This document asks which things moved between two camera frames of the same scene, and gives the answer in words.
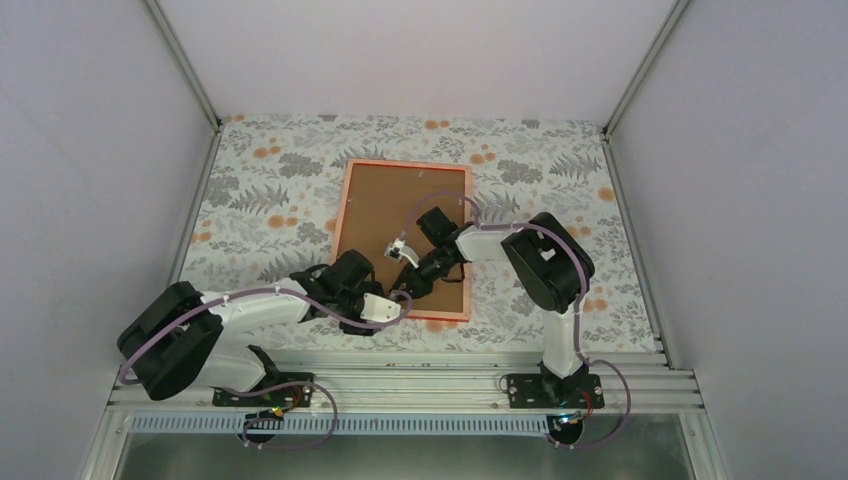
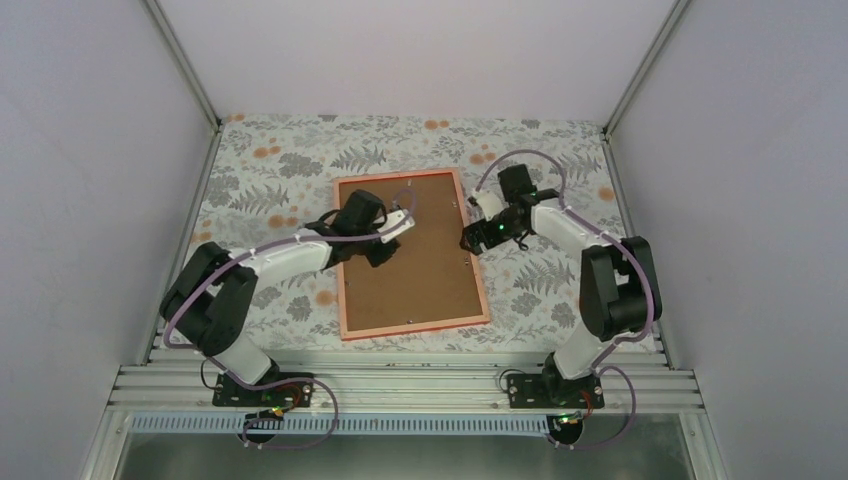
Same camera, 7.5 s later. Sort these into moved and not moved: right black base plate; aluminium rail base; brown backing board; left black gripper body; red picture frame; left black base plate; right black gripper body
Moved: red picture frame; left black gripper body; right black gripper body
Not moved: right black base plate; brown backing board; left black base plate; aluminium rail base
